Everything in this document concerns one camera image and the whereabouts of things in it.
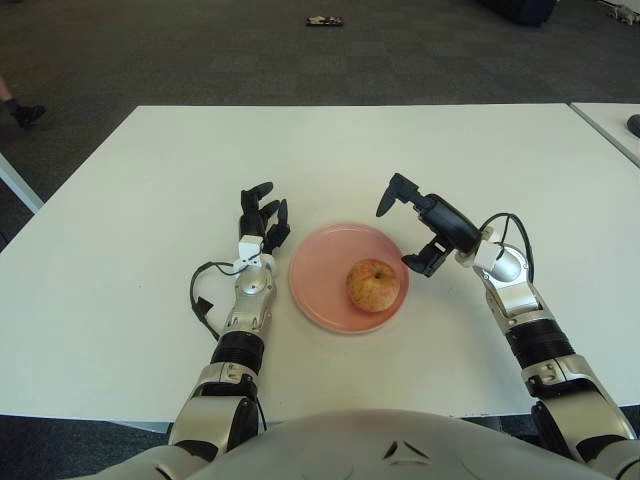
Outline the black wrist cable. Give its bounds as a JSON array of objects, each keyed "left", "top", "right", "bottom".
[
  {"left": 188, "top": 258, "right": 244, "bottom": 341},
  {"left": 479, "top": 213, "right": 532, "bottom": 281}
]

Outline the pink round plate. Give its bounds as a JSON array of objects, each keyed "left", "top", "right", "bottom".
[{"left": 288, "top": 222, "right": 410, "bottom": 335}]

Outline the white desk frame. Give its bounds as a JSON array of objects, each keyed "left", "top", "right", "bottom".
[{"left": 0, "top": 153, "right": 44, "bottom": 254}]

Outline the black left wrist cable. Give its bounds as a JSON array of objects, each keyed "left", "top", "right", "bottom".
[{"left": 188, "top": 258, "right": 244, "bottom": 341}]

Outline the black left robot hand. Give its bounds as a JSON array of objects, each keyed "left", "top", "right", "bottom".
[{"left": 236, "top": 181, "right": 292, "bottom": 255}]

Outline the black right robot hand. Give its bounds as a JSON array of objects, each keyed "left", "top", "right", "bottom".
[{"left": 375, "top": 172, "right": 482, "bottom": 278}]

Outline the grey crumpled cloth item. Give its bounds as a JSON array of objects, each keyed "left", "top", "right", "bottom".
[{"left": 607, "top": 3, "right": 640, "bottom": 24}]

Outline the red yellow apple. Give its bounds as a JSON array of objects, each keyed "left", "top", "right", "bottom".
[{"left": 347, "top": 257, "right": 402, "bottom": 313}]

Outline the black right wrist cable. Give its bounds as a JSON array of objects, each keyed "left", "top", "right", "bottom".
[{"left": 479, "top": 213, "right": 532, "bottom": 281}]

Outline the person's foot in black shoe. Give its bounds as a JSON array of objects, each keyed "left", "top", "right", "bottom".
[{"left": 0, "top": 74, "right": 47, "bottom": 129}]

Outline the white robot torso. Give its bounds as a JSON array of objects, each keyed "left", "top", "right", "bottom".
[{"left": 94, "top": 409, "right": 621, "bottom": 480}]

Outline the large black case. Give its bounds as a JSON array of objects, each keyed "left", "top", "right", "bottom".
[{"left": 474, "top": 0, "right": 557, "bottom": 27}]

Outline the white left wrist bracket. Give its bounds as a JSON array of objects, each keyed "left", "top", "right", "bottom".
[{"left": 233, "top": 235, "right": 265, "bottom": 271}]

